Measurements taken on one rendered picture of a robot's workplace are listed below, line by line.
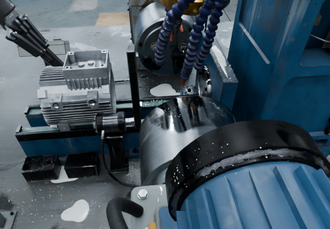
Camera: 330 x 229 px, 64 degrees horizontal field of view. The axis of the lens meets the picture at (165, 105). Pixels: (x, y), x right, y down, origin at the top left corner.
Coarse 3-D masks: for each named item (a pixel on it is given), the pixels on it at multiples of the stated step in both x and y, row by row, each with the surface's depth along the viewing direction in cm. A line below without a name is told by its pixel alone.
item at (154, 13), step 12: (144, 12) 103; (156, 12) 97; (144, 24) 96; (156, 24) 93; (192, 24) 98; (144, 36) 96; (156, 36) 96; (180, 36) 97; (144, 48) 99; (168, 48) 100; (180, 48) 97; (144, 60) 103; (168, 60) 103; (180, 60) 103; (156, 72) 107; (168, 72) 108; (180, 72) 108
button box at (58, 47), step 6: (48, 42) 97; (54, 42) 97; (60, 42) 98; (66, 42) 100; (18, 48) 97; (54, 48) 98; (60, 48) 98; (66, 48) 100; (24, 54) 98; (30, 54) 98; (60, 54) 99
